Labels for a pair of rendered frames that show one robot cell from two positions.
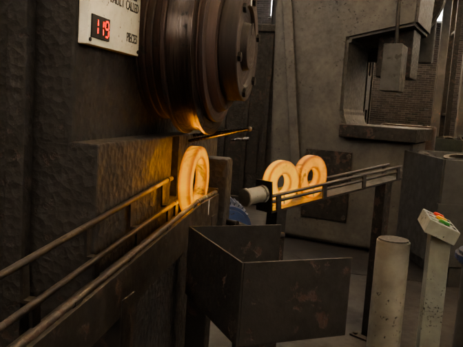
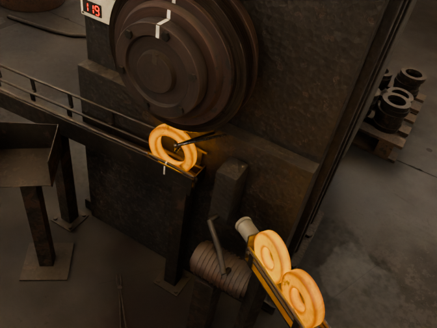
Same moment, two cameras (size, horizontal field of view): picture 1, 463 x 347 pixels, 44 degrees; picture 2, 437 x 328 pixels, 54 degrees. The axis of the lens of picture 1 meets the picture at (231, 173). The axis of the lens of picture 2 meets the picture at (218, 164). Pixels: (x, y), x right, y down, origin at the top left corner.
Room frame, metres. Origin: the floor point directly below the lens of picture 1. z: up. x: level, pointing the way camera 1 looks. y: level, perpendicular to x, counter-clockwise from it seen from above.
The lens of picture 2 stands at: (1.92, -0.98, 1.75)
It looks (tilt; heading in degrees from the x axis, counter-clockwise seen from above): 42 degrees down; 100
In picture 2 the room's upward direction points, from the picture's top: 11 degrees clockwise
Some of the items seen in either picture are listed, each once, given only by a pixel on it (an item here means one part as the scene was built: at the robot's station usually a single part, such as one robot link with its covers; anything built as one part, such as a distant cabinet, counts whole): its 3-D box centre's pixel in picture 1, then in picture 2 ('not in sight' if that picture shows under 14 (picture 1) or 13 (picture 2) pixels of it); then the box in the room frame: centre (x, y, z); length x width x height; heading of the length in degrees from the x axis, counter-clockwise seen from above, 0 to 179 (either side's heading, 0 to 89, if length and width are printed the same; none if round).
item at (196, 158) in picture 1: (194, 180); (172, 148); (1.55, 0.10, 0.75); 0.18 x 0.03 x 0.18; 167
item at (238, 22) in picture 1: (240, 46); (159, 69); (1.53, 0.00, 1.12); 0.28 x 0.06 x 0.28; 168
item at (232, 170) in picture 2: (211, 195); (228, 191); (1.78, 0.06, 0.68); 0.11 x 0.08 x 0.24; 78
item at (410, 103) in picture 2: not in sight; (340, 77); (2.16, 1.97, 0.22); 1.20 x 0.81 x 0.44; 166
